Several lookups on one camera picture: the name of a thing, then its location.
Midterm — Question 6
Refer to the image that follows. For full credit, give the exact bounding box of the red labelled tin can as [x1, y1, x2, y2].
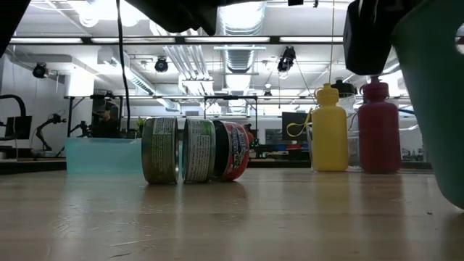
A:
[211, 120, 251, 183]

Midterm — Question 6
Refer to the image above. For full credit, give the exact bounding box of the teal plastic tray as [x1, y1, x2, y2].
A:
[389, 0, 464, 210]

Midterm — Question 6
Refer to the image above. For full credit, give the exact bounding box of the translucent green plastic bin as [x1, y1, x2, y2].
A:
[65, 136, 183, 175]

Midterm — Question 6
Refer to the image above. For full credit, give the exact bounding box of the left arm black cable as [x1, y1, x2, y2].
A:
[115, 0, 132, 132]

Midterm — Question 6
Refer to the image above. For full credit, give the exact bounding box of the clear plastic bin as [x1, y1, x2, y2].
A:
[306, 114, 425, 175]

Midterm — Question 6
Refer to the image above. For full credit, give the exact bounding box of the black curved hose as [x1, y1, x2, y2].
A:
[0, 93, 28, 117]

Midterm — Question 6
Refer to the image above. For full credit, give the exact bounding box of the silver tin can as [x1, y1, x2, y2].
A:
[141, 116, 181, 186]
[181, 117, 218, 184]

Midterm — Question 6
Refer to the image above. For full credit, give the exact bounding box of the purple plastic bottle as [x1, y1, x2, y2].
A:
[357, 75, 403, 175]

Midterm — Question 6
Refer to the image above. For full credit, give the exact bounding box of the black monitor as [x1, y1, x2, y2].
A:
[281, 111, 312, 144]
[4, 115, 33, 141]

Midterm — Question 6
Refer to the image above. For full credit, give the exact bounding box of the person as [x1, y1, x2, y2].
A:
[92, 108, 121, 138]
[242, 123, 256, 146]

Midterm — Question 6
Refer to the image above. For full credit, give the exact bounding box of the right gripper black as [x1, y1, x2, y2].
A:
[342, 0, 418, 76]

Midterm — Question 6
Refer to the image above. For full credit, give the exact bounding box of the yellow plastic bottle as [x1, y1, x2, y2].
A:
[286, 83, 349, 173]

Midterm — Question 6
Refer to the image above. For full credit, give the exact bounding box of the clear bottle black cap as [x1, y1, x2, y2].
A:
[331, 77, 359, 114]

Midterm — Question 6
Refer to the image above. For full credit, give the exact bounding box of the silver ventilation duct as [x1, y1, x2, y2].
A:
[216, 0, 268, 36]

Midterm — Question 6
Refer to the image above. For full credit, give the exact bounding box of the black hanging spotlight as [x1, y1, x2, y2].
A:
[277, 46, 297, 73]

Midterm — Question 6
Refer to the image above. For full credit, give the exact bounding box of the black ceiling spotlight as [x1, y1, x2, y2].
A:
[154, 56, 170, 74]
[31, 62, 50, 80]

